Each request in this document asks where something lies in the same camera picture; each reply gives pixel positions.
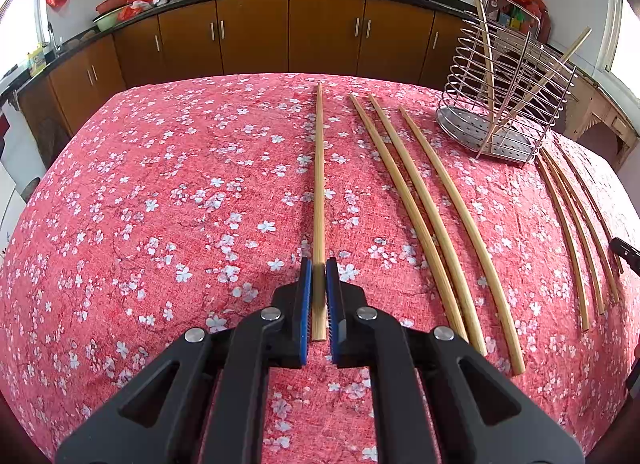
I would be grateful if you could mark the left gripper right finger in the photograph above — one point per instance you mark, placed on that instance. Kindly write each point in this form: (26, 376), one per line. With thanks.
(435, 398)

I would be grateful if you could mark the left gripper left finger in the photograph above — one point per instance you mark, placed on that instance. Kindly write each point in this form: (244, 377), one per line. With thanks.
(202, 400)

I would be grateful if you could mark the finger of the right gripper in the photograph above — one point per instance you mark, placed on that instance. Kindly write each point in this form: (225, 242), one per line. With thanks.
(627, 252)

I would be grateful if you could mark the brown lower kitchen cabinets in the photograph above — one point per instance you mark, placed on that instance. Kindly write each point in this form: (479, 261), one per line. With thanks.
(73, 93)

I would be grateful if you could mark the old white side table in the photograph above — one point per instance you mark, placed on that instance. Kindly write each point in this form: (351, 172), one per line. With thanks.
(591, 117)

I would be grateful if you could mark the red floral tablecloth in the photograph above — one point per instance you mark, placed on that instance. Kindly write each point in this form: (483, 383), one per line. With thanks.
(187, 203)

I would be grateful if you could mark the yellow dish soap bottle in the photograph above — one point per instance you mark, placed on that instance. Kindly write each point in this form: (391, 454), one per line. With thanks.
(36, 61)

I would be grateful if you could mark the red and green basins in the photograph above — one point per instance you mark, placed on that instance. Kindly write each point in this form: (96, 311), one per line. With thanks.
(112, 12)

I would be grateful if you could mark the metal wire utensil holder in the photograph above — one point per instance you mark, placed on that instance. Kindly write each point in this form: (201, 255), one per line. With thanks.
(519, 61)

